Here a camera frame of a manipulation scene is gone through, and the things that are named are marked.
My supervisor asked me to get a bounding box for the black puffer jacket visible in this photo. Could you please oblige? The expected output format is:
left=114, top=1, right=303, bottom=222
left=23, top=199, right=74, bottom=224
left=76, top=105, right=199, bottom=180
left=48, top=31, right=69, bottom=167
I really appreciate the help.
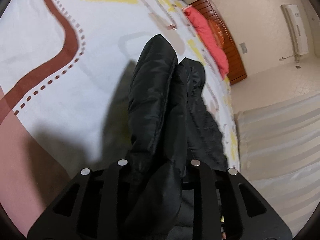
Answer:
left=126, top=35, right=228, bottom=239

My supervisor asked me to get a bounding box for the beige curtain by window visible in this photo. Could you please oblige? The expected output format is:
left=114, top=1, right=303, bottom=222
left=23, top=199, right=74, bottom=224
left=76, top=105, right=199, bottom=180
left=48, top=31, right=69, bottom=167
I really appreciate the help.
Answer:
left=235, top=92, right=319, bottom=236

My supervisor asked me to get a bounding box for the brown wooden headboard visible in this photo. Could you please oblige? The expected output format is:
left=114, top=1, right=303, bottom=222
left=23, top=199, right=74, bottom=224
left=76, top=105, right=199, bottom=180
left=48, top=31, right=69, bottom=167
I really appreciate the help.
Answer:
left=191, top=0, right=247, bottom=85

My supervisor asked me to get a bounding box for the white patterned bed sheet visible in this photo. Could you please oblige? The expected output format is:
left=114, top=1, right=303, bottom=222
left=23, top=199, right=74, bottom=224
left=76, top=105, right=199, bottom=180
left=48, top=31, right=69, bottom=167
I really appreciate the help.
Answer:
left=1, top=0, right=240, bottom=236

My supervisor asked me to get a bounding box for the red pillow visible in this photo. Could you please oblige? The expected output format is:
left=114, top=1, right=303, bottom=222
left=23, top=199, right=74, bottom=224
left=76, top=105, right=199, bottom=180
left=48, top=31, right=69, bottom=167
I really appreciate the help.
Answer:
left=183, top=5, right=229, bottom=79

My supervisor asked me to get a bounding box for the orange patterned cushion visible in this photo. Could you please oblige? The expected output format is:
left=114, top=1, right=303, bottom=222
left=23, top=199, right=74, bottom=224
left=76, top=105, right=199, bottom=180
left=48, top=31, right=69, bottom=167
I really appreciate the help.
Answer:
left=208, top=20, right=225, bottom=50

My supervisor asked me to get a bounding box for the grey wall switch panel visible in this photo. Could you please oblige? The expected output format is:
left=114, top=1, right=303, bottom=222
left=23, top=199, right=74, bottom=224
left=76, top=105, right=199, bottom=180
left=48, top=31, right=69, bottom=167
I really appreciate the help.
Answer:
left=239, top=42, right=248, bottom=54

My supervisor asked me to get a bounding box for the white wall air conditioner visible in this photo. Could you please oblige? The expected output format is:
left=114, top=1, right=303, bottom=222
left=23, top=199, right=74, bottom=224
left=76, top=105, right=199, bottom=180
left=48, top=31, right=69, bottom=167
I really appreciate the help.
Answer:
left=281, top=4, right=309, bottom=56

